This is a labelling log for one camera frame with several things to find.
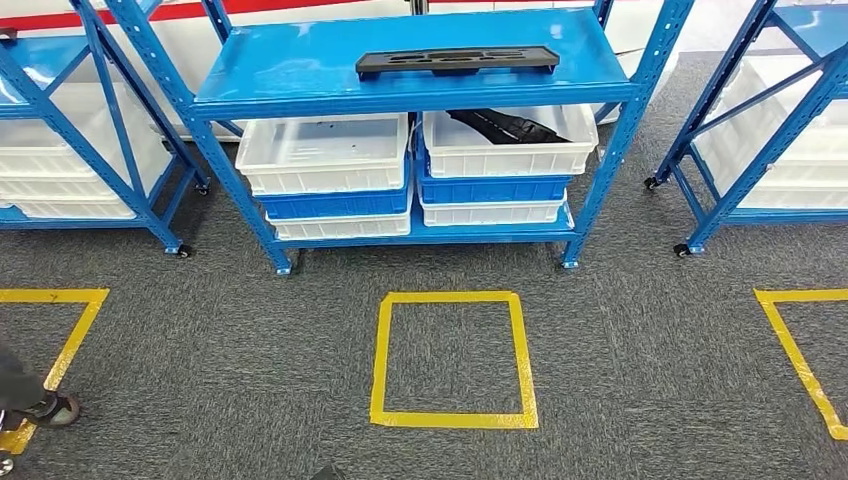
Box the long black plastic part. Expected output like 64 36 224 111
354 44 561 82

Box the blue metal shelf rack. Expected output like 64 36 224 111
69 0 697 276
0 0 212 258
643 0 848 258

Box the white plastic bin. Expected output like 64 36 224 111
421 104 600 179
235 112 411 197
266 195 415 241
417 188 570 228
0 80 175 201
0 195 137 221

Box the white car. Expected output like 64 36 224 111
0 0 684 144

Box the large white plastic crate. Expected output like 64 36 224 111
692 119 848 190
708 54 848 150
702 165 848 211

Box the yellow floor tape square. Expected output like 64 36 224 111
0 288 111 457

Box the person's shoe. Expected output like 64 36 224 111
18 390 81 429

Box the red barrier belt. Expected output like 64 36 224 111
0 0 372 32

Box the person's leg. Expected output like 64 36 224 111
0 349 49 413

